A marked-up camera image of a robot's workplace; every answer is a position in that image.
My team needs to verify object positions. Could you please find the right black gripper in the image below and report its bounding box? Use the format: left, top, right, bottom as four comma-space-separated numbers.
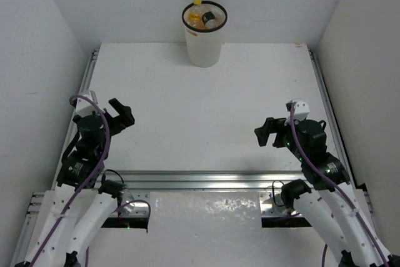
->
254, 114, 306, 161

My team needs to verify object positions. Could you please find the white bin with black rim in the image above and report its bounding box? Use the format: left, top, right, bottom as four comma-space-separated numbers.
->
181, 0, 228, 68

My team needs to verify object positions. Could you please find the front aluminium rail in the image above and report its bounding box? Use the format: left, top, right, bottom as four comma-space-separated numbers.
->
94, 171, 306, 227

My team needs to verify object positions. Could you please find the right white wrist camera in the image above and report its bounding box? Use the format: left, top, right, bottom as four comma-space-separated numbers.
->
286, 99, 310, 124

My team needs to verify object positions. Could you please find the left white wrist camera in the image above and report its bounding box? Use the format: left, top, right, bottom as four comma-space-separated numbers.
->
70, 90, 98, 117

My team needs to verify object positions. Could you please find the left aluminium side rail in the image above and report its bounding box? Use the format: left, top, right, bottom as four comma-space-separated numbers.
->
52, 48, 99, 188

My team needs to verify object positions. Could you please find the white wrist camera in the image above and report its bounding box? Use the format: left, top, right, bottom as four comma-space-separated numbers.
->
286, 99, 310, 124
70, 90, 98, 117

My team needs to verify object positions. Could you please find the clear bottle black label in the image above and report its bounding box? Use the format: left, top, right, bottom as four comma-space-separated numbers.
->
202, 11, 218, 29

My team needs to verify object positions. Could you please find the right aluminium side rail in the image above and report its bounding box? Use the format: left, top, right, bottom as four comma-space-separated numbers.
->
308, 48, 357, 188

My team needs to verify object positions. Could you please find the clear bottle with yellow cap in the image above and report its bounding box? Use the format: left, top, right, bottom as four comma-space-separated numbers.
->
187, 0, 204, 29

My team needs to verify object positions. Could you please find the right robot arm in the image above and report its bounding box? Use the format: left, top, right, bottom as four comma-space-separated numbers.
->
254, 118, 399, 266

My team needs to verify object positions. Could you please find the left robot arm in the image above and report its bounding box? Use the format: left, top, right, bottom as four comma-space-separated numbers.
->
18, 95, 135, 266

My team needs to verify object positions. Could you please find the aluminium side rail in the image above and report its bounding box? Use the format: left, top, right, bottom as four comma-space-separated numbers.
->
52, 48, 99, 188
308, 48, 357, 188

